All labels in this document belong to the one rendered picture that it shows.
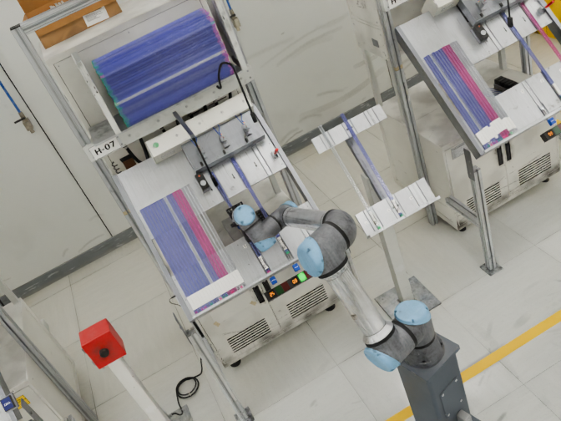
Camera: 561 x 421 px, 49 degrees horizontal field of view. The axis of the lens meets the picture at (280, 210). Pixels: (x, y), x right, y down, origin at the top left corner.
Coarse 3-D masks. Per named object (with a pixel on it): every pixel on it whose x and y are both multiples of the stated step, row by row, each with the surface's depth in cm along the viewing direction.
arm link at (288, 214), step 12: (288, 204) 233; (276, 216) 230; (288, 216) 225; (300, 216) 219; (312, 216) 213; (324, 216) 206; (336, 216) 198; (348, 216) 199; (312, 228) 214; (348, 228) 195
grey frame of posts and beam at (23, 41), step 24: (24, 48) 225; (240, 48) 258; (48, 72) 234; (216, 96) 260; (168, 120) 256; (96, 168) 257; (288, 192) 305; (144, 240) 283; (192, 336) 255; (240, 408) 284
